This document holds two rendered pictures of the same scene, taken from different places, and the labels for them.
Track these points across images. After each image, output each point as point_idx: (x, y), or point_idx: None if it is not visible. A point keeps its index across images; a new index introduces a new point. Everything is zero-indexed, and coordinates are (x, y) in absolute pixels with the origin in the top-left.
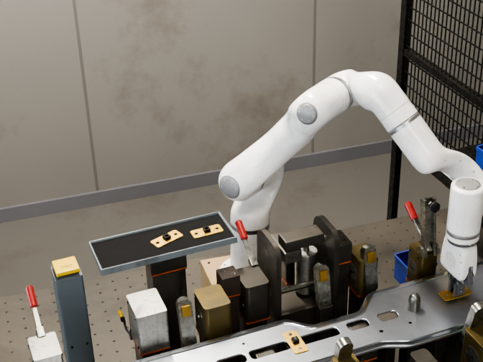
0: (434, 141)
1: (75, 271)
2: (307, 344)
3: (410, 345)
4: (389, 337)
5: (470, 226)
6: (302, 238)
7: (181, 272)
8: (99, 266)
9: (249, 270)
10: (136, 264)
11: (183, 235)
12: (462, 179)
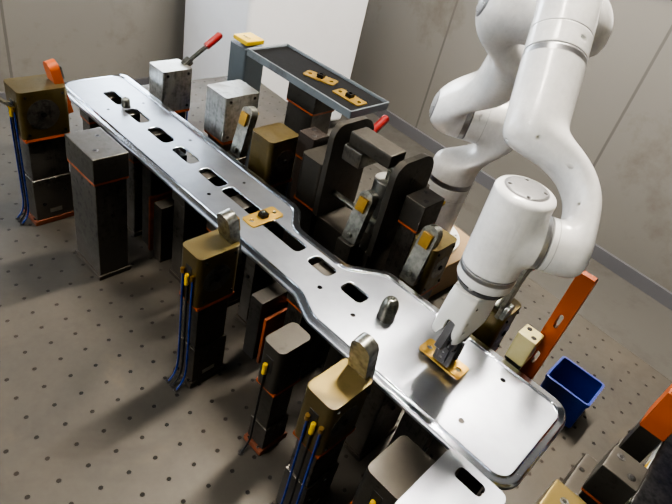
0: (549, 98)
1: (244, 43)
2: (263, 227)
3: (308, 319)
4: (311, 295)
5: (478, 253)
6: (370, 141)
7: (308, 117)
8: (253, 47)
9: None
10: (270, 66)
11: (332, 86)
12: (532, 182)
